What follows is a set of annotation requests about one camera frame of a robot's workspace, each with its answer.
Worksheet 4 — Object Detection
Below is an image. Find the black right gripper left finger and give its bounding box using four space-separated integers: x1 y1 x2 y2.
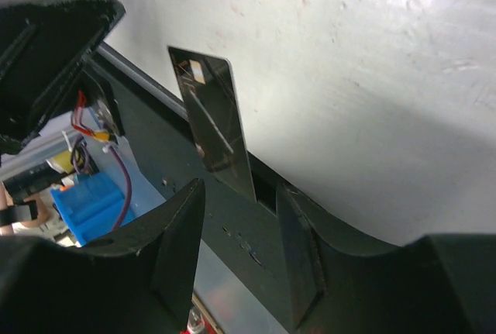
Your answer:
1 179 205 333

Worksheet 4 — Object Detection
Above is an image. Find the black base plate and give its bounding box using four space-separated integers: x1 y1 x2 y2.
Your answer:
86 45 291 333

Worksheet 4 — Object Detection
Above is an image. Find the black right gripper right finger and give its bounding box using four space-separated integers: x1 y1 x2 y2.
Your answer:
276 183 495 333

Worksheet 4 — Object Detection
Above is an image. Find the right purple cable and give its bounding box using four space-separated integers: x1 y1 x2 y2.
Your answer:
69 136 135 232

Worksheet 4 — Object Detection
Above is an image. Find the blue plastic bin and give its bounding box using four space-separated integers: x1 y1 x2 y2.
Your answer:
50 173 125 246

